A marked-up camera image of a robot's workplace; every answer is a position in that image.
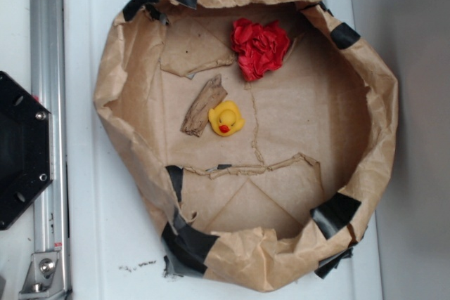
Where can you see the yellow rubber duck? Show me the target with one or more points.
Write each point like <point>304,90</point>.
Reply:
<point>226,118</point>

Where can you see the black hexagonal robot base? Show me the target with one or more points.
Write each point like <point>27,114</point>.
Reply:
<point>25,150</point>

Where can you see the brown paper bag bin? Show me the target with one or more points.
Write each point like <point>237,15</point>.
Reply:
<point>292,192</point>

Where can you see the crumpled red paper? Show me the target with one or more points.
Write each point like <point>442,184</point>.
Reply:
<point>260,48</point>

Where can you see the aluminium extrusion rail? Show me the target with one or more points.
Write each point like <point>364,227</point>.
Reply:
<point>51,220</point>

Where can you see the metal corner bracket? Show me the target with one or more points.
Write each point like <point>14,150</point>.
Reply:
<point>44,278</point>

